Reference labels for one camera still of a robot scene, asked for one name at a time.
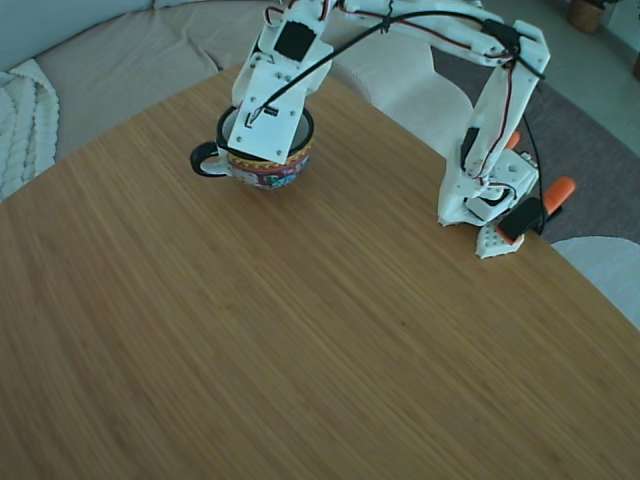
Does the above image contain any white knitted blanket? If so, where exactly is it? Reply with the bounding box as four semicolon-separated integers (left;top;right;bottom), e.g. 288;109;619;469
0;58;61;202

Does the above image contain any grey rug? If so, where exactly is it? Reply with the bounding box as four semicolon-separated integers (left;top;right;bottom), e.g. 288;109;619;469
429;44;640;246

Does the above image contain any colourful patterned cup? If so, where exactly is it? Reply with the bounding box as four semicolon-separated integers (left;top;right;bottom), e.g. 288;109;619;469
189;105;316;191

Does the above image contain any woven basket pot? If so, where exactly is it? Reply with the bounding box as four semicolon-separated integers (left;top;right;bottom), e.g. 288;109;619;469
567;0;609;35

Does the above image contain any flat white camera plate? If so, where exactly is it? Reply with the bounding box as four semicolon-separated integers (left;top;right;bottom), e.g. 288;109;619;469
227;60;321;164

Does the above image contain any fabric sofa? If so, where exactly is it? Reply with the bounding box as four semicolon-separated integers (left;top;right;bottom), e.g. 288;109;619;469
34;0;281;166

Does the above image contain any white chair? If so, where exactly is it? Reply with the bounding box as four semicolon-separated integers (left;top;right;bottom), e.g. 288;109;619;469
324;12;474;157
549;235;640;332

